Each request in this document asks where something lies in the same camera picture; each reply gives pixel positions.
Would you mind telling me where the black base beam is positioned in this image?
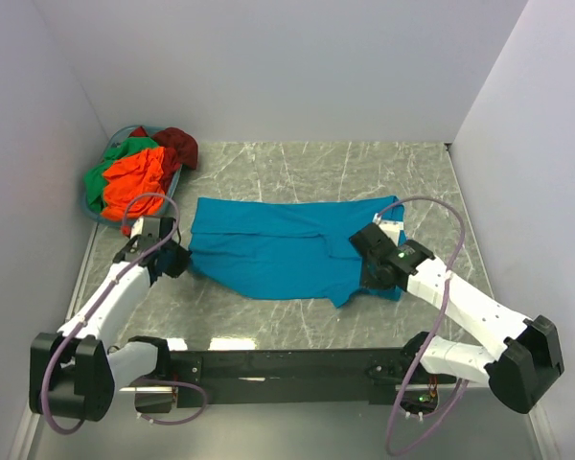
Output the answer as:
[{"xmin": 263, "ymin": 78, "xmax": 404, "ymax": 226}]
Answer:
[{"xmin": 114, "ymin": 348, "xmax": 461, "ymax": 414}]

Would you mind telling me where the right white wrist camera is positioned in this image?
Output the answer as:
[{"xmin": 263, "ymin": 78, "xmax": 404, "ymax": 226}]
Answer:
[{"xmin": 373, "ymin": 214, "xmax": 404, "ymax": 246}]

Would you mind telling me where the orange t shirt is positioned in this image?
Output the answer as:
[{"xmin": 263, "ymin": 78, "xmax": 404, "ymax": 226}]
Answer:
[{"xmin": 101, "ymin": 147, "xmax": 178, "ymax": 221}]

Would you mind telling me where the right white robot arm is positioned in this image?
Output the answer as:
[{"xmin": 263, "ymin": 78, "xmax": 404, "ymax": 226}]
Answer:
[{"xmin": 350, "ymin": 220, "xmax": 564, "ymax": 414}]

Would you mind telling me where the dark red t shirt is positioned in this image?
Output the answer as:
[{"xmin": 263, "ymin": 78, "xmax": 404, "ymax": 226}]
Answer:
[{"xmin": 151, "ymin": 127, "xmax": 198, "ymax": 171}]

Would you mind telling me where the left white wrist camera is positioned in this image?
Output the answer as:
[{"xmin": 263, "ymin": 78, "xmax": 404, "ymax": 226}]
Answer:
[{"xmin": 121, "ymin": 217, "xmax": 146, "ymax": 239}]

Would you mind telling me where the aluminium rail frame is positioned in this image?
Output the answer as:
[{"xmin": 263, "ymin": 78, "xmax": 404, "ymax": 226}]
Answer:
[{"xmin": 28, "ymin": 378, "xmax": 541, "ymax": 397}]

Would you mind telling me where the blue t shirt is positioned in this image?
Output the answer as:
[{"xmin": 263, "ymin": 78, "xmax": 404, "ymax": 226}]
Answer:
[{"xmin": 189, "ymin": 195, "xmax": 404, "ymax": 308}]

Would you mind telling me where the green t shirt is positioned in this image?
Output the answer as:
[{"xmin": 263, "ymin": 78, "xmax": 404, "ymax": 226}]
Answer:
[{"xmin": 83, "ymin": 137, "xmax": 158, "ymax": 214}]

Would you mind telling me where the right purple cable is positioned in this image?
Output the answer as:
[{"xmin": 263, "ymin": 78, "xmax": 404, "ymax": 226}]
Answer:
[{"xmin": 383, "ymin": 195, "xmax": 471, "ymax": 457}]

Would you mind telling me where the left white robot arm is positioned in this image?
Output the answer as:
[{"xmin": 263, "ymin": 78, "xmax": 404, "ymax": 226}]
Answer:
[{"xmin": 29, "ymin": 216, "xmax": 191, "ymax": 423}]

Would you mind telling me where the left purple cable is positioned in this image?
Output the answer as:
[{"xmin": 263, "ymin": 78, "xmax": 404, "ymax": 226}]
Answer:
[{"xmin": 40, "ymin": 192, "xmax": 208, "ymax": 435}]

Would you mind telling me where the purple cable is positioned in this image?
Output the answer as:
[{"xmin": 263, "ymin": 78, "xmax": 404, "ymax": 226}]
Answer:
[
  {"xmin": 383, "ymin": 195, "xmax": 471, "ymax": 457},
  {"xmin": 40, "ymin": 192, "xmax": 208, "ymax": 435}
]

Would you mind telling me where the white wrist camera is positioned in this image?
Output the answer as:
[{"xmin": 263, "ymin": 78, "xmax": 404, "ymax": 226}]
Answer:
[
  {"xmin": 121, "ymin": 217, "xmax": 146, "ymax": 239},
  {"xmin": 373, "ymin": 214, "xmax": 404, "ymax": 246}
]

